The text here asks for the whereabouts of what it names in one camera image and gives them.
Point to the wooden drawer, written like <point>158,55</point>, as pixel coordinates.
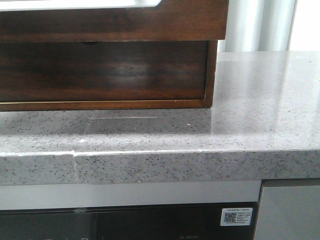
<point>170,20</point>
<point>112,72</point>

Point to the dark wooden drawer cabinet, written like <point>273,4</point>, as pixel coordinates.
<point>210,75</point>

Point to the lower wooden drawer front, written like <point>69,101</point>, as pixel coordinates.
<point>112,72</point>

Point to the black glass built-in appliance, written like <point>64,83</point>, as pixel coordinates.
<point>195,221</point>

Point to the white QR code sticker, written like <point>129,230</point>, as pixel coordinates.
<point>231,217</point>

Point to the white curtain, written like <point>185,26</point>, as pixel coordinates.
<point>258,25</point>

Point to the grey cabinet door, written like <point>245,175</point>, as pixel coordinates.
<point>289,210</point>

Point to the white tray on cabinet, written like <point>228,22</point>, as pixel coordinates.
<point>42,5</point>

